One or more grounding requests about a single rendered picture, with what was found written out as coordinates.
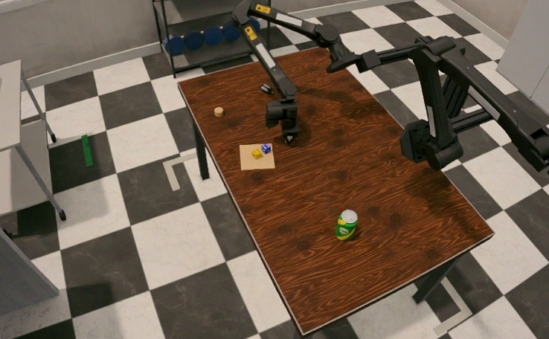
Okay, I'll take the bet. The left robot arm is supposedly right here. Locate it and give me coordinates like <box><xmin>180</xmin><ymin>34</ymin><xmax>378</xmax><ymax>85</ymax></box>
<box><xmin>408</xmin><ymin>36</ymin><xmax>549</xmax><ymax>172</ymax></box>

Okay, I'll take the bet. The tan mat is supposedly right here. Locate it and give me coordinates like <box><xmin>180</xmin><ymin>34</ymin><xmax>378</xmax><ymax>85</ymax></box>
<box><xmin>240</xmin><ymin>143</ymin><xmax>275</xmax><ymax>170</ymax></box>

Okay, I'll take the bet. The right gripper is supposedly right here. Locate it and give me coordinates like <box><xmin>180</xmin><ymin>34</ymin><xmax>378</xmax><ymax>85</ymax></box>
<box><xmin>282</xmin><ymin>116</ymin><xmax>299</xmax><ymax>143</ymax></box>

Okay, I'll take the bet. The blue die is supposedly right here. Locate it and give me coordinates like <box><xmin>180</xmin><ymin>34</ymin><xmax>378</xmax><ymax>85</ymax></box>
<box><xmin>261</xmin><ymin>143</ymin><xmax>271</xmax><ymax>154</ymax></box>

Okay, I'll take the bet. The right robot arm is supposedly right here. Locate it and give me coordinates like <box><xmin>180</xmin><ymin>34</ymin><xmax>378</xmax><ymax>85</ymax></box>
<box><xmin>231</xmin><ymin>0</ymin><xmax>355</xmax><ymax>129</ymax></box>

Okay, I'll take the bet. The green soda can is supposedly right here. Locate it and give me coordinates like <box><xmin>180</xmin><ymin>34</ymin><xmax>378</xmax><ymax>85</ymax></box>
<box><xmin>335</xmin><ymin>210</ymin><xmax>358</xmax><ymax>241</ymax></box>

